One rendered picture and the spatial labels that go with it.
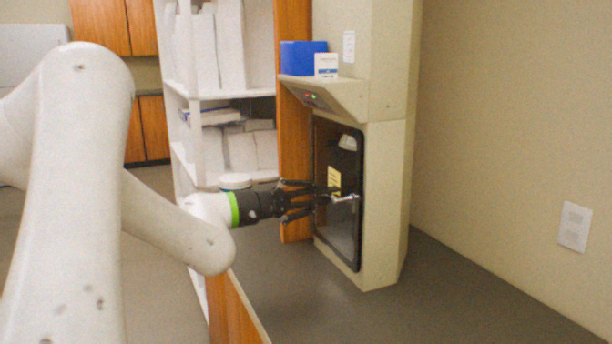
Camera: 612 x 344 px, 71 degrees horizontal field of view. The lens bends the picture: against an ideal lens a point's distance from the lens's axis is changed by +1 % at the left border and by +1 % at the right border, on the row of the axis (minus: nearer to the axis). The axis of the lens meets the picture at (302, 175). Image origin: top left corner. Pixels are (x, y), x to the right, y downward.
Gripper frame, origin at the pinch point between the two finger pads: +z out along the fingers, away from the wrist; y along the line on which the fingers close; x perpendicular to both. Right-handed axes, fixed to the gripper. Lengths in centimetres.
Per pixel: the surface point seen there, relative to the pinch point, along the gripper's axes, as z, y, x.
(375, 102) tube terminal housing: 7.4, 25.8, -11.0
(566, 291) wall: 49, -22, -37
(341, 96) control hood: -1.7, 27.7, -11.1
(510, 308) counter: 36, -26, -32
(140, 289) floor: -52, -119, 180
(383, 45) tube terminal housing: 9.0, 38.9, -11.1
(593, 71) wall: 49, 32, -34
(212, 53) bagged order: -2, 35, 126
